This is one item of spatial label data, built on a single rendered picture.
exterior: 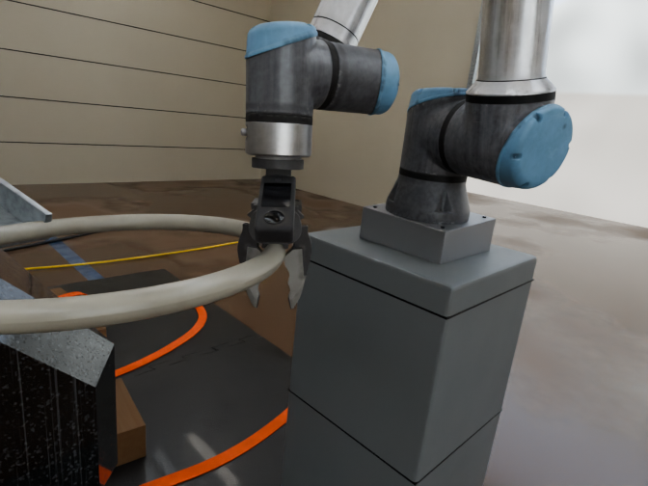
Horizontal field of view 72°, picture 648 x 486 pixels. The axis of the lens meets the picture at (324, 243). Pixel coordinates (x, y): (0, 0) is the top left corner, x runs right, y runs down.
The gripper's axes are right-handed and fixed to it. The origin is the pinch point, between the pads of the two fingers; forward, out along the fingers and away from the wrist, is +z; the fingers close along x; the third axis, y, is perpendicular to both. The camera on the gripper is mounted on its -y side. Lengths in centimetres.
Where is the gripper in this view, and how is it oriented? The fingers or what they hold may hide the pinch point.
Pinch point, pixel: (273, 301)
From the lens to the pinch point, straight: 64.8
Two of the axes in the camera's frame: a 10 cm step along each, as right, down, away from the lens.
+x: -10.0, -0.4, -0.6
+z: -0.5, 9.7, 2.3
